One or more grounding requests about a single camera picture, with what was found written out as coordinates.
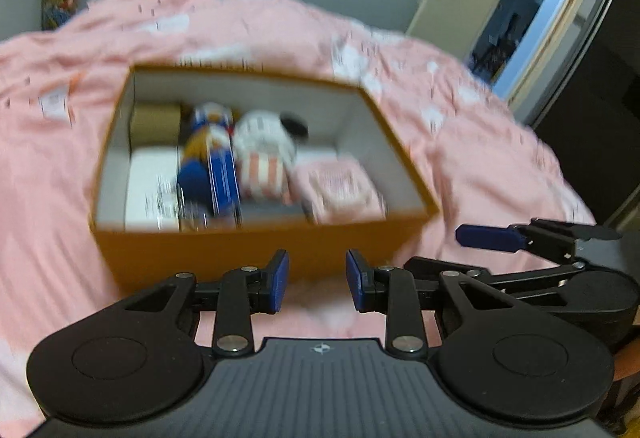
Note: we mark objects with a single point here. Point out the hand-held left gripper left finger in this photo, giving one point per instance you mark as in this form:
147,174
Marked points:
278,280

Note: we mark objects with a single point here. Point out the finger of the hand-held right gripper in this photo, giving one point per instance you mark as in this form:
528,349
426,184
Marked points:
525,279
487,237

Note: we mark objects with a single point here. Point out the pink printed blanket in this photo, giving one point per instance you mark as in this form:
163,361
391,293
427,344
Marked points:
45,168

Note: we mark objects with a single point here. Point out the small tan box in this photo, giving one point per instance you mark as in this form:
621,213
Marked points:
156,126

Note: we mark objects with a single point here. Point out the blue yellow plush toy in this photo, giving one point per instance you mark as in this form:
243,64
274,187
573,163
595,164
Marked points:
197,153

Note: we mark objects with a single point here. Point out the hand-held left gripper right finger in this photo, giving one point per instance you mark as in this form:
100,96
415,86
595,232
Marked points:
355,279

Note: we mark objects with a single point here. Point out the white flat box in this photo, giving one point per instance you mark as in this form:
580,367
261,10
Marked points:
145,188

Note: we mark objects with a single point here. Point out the orange cardboard box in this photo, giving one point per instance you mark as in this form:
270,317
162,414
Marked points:
200,248

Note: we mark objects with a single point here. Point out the pink packet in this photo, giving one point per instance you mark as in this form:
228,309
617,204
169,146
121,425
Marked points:
337,190

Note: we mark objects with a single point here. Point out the striped red white plush toy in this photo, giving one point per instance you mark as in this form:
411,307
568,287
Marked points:
262,158

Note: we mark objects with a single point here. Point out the blue booklet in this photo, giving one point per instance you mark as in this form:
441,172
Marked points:
225,183

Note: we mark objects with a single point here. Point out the light wood hallway door frame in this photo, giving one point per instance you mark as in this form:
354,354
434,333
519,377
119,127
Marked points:
555,33

